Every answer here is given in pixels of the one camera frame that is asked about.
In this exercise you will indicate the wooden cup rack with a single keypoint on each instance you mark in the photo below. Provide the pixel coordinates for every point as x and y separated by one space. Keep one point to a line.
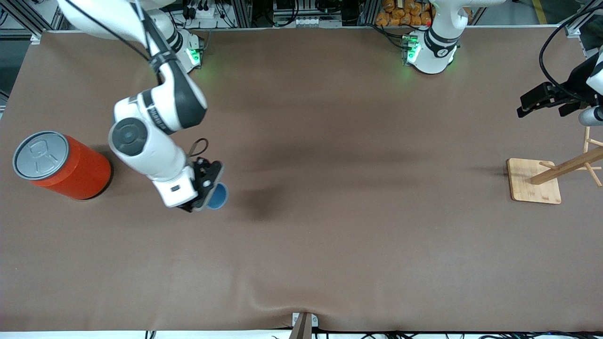
534 183

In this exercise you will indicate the brown table cover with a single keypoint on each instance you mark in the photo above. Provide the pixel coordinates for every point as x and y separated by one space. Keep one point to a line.
330 212

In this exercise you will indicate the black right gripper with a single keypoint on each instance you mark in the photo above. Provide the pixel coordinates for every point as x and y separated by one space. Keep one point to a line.
206 174

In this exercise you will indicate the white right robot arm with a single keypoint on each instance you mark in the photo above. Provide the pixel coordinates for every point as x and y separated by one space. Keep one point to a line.
141 150

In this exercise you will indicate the blue plastic cup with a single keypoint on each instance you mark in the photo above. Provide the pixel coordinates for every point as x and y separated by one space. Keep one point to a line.
218 197

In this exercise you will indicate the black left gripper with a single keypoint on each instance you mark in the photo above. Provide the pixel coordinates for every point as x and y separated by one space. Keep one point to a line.
577 78

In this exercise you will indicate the pile of orange snack packs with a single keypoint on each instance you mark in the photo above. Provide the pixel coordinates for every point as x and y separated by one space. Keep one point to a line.
405 14

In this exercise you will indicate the aluminium frame profile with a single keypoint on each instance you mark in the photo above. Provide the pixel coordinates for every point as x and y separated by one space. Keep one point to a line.
577 23
28 19

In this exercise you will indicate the orange can with grey lid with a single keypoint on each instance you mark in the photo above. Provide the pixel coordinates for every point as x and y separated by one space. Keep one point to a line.
80 172

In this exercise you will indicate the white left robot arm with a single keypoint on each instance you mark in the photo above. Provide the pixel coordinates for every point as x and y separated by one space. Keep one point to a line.
431 59

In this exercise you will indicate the white power strip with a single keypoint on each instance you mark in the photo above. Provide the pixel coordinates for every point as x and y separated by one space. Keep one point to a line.
205 12

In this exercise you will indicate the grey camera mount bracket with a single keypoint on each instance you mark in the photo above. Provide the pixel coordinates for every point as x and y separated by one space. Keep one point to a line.
304 325

